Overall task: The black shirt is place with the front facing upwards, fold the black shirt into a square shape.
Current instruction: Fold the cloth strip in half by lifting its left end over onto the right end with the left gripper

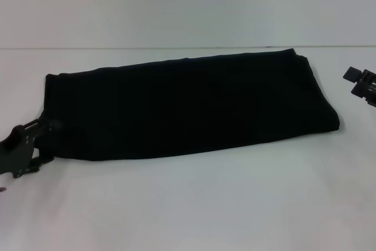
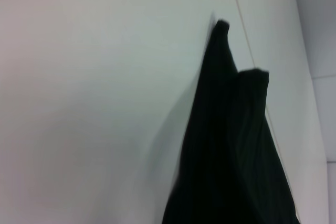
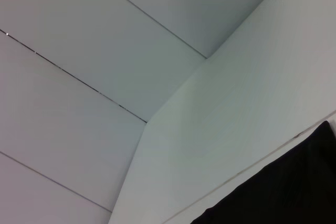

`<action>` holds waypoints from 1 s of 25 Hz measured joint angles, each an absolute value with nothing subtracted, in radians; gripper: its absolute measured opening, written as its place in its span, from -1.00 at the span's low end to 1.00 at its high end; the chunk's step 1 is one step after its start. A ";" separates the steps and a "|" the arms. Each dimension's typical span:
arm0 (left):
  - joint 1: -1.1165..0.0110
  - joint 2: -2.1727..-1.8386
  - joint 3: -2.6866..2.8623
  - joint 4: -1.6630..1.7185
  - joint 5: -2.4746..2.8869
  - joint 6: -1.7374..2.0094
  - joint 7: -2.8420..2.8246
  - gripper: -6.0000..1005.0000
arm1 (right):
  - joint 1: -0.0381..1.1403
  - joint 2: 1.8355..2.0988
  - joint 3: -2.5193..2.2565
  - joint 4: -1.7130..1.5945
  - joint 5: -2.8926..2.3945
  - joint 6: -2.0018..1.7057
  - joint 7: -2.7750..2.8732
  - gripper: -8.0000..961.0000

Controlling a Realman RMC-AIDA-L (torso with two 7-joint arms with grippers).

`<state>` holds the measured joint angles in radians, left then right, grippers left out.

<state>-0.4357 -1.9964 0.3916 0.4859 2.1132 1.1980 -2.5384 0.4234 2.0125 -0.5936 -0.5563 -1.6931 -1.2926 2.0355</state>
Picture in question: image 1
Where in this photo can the black shirt with white print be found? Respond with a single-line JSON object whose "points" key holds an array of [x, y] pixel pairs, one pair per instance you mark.
{"points": [[188, 107]]}

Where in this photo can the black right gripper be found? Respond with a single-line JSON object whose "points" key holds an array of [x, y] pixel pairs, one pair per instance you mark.
{"points": [[367, 87]]}

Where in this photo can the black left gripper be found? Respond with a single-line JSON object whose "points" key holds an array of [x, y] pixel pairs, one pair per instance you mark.
{"points": [[16, 151]]}

